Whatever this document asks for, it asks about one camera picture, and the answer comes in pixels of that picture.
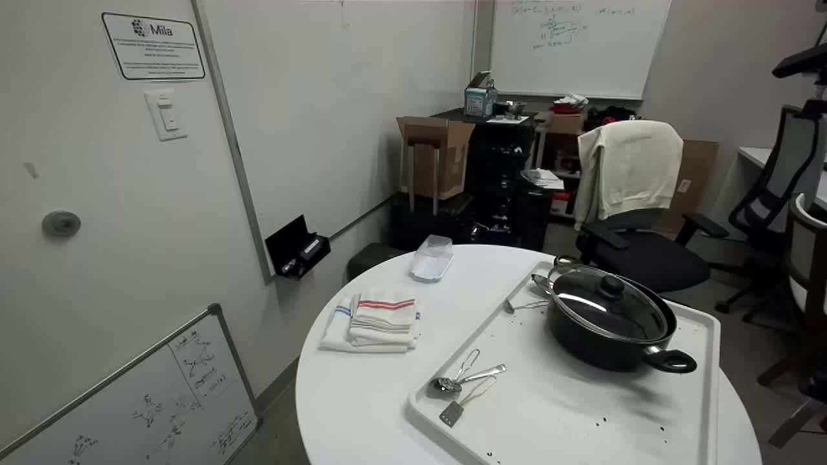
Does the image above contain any cream sweater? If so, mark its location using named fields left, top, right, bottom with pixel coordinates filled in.
left=574, top=119, right=684, bottom=231

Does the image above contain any white desk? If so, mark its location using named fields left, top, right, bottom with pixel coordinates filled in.
left=709, top=147, right=827, bottom=223

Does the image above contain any small framed whiteboard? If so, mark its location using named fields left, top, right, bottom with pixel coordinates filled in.
left=0, top=304, right=260, bottom=465

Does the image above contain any round grey wall stopper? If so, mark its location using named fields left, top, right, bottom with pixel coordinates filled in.
left=42, top=210, right=82, bottom=238

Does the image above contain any whiteboard with green writing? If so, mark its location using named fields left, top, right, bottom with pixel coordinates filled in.
left=488, top=0, right=673, bottom=101

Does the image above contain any wire handle measuring spoon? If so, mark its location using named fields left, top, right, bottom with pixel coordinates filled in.
left=452, top=349, right=482, bottom=383

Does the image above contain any black drawer cabinet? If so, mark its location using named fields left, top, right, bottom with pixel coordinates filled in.
left=432, top=108, right=551, bottom=253

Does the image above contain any black office chair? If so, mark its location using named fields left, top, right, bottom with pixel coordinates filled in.
left=575, top=119, right=731, bottom=295

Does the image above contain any metal measuring spoon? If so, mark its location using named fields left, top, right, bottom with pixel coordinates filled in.
left=432, top=364, right=508, bottom=395

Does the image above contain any white plastic tray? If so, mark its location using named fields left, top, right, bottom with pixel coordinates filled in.
left=407, top=260, right=722, bottom=465

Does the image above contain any blue striped folded towel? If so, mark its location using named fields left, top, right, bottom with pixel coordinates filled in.
left=319, top=302, right=422, bottom=354

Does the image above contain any clear plastic container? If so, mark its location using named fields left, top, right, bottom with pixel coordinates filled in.
left=409, top=234, right=454, bottom=284

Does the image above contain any blue tissue box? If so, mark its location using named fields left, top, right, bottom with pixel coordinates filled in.
left=464, top=71, right=499, bottom=119

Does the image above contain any wall sign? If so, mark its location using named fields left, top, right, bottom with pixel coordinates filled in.
left=101, top=12, right=207, bottom=81

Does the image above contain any thin wire utensil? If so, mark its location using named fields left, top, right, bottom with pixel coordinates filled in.
left=504, top=298, right=550, bottom=315

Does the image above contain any open cardboard box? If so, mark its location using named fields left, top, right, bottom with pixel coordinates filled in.
left=396, top=116, right=476, bottom=201

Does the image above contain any wall switch plate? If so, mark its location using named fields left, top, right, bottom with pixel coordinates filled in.
left=143, top=88, right=189, bottom=142

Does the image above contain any stack of papers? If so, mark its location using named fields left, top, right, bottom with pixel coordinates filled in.
left=520, top=168, right=565, bottom=192

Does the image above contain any red striped folded towel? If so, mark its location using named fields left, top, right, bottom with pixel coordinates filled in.
left=349, top=292, right=418, bottom=346

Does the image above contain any black bag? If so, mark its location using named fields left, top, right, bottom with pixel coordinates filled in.
left=585, top=105, right=642, bottom=130

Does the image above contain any small metal spatula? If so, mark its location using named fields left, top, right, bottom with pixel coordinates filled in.
left=439, top=377, right=498, bottom=428

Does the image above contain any flat cardboard sheet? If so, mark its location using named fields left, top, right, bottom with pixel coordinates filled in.
left=656, top=140, right=720, bottom=237

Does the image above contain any large wall whiteboard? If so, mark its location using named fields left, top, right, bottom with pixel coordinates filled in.
left=191, top=0, right=477, bottom=285

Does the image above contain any glass pot lid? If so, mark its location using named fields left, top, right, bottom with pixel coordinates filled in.
left=548, top=263, right=669, bottom=344

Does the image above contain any mesh back office chair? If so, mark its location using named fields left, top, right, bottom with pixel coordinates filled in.
left=714, top=42, right=827, bottom=324

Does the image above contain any shelf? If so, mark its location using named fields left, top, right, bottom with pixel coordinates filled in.
left=534, top=116, right=585, bottom=222

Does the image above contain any black cooking pot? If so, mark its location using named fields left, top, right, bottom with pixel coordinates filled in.
left=546, top=255, right=698, bottom=375

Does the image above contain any small cardboard box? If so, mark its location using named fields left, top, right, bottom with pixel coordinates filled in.
left=548, top=111, right=587, bottom=136

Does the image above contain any black marker tray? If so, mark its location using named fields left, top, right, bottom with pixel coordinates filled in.
left=265, top=214, right=331, bottom=280

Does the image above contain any black stool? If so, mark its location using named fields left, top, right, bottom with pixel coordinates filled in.
left=347, top=243, right=408, bottom=282

